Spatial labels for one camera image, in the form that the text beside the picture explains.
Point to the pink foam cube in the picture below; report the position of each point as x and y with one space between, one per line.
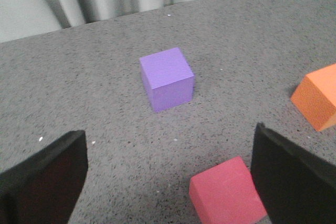
226 194

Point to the purple foam cube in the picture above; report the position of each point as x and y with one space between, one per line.
167 79

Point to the orange foam cube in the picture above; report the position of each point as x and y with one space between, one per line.
314 97

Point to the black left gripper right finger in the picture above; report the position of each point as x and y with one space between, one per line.
294 185

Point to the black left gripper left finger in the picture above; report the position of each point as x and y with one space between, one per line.
45 187

